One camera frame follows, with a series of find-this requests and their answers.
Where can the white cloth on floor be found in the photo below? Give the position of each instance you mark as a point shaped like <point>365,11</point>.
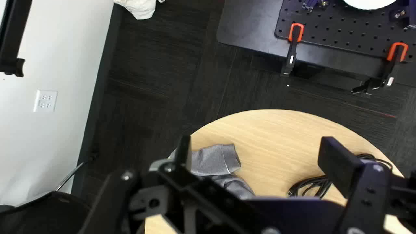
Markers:
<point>139,9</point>

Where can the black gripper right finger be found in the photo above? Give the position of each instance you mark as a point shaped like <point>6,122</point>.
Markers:
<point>340,167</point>

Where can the white wall outlet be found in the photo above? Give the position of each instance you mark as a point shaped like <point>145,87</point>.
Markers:
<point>44,102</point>

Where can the orange clamp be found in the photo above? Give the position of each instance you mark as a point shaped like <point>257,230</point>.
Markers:
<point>293,38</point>
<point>396,55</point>

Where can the orange clamp near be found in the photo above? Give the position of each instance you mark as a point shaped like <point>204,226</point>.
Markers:
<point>293,38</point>

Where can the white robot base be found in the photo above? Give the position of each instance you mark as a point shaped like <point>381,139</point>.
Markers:
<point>369,4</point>

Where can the orange clamp far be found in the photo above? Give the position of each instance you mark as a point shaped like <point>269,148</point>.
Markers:
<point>396,55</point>

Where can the grey sweatshirt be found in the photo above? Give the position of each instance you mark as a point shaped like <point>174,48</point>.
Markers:
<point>217,163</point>

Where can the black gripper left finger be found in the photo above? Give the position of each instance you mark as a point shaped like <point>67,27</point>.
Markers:
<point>182,152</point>

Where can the black perforated breadboard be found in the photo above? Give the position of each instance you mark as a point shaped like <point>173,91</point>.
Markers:
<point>335,25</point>

